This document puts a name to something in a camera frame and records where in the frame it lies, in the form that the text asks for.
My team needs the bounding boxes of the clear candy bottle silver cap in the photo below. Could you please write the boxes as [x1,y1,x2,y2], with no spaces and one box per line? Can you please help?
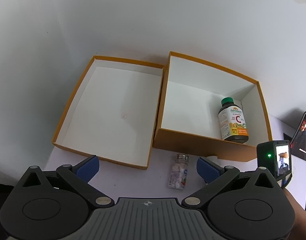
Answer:
[168,154,189,190]

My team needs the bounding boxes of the deep orange cardboard box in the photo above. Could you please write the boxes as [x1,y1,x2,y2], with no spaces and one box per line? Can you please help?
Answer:
[153,51,273,162]

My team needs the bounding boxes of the person's right forearm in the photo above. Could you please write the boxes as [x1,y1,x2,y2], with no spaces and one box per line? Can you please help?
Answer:
[283,189,306,240]

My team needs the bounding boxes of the black tablet on stand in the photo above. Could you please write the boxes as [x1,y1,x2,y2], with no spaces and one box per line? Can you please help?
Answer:
[284,112,306,161]

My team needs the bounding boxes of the dark vitamin C bottle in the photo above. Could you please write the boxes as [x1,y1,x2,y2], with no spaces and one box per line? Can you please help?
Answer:
[218,97,249,144]

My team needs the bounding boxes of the shallow orange box lid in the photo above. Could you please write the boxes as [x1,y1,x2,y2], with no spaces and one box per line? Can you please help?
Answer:
[52,55,163,170]

